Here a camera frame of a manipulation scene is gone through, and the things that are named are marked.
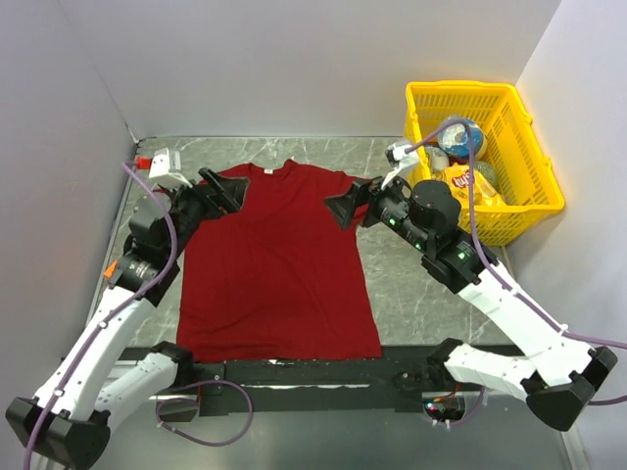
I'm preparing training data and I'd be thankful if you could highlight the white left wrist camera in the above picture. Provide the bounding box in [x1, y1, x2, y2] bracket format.
[148, 148, 191, 189]

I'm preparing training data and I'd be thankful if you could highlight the red t-shirt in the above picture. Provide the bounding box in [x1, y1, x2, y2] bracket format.
[176, 161, 382, 362]

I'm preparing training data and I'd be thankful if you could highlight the pink orange sponge box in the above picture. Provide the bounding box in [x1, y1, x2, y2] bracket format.
[104, 259, 119, 286]

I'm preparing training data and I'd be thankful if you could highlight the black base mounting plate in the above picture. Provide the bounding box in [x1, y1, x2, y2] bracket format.
[188, 346, 480, 413]

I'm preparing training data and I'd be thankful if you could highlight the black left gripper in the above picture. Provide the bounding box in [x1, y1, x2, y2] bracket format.
[159, 166, 248, 259]

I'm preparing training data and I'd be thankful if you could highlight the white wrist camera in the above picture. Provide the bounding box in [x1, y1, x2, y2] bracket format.
[381, 139, 419, 189]
[148, 148, 191, 189]

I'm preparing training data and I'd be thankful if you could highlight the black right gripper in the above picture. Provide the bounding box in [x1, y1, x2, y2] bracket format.
[323, 166, 433, 254]

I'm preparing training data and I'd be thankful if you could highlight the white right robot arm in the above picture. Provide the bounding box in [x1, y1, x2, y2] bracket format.
[324, 177, 618, 432]

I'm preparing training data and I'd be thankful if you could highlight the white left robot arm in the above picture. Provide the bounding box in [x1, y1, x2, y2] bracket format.
[6, 167, 250, 469]

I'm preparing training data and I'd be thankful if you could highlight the white cup in basket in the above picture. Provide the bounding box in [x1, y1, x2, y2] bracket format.
[424, 146, 451, 173]

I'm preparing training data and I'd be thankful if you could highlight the blue white globe ball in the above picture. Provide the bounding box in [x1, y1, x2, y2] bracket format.
[437, 118, 488, 162]

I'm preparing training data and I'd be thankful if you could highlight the green melon ball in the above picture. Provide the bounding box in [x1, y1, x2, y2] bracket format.
[474, 161, 500, 190]

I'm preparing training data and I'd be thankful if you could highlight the yellow Lays chips bag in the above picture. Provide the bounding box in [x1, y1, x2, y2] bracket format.
[430, 164, 506, 206]

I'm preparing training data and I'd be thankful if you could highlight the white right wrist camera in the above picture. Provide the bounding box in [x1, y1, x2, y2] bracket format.
[381, 139, 419, 189]

